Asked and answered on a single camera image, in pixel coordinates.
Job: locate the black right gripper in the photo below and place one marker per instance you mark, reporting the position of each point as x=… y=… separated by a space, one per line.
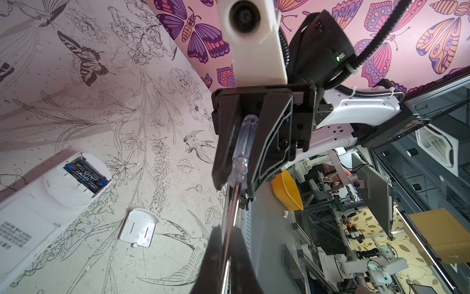
x=286 y=118

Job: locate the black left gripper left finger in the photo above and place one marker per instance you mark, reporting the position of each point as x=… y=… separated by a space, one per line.
x=209 y=280

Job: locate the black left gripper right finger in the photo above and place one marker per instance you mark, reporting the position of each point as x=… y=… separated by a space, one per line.
x=242 y=276

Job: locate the clear handle screwdriver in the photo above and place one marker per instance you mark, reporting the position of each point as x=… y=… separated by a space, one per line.
x=237 y=181

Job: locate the white battery cover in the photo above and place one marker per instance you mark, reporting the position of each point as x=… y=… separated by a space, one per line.
x=139 y=227

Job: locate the long white remote control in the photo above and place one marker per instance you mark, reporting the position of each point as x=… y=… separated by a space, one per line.
x=34 y=216

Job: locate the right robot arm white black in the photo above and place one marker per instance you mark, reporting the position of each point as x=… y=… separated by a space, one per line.
x=320 y=54

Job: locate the black blue battery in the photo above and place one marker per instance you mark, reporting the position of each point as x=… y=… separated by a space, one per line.
x=86 y=174

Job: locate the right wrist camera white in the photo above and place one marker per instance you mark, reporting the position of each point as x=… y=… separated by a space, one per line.
x=251 y=28

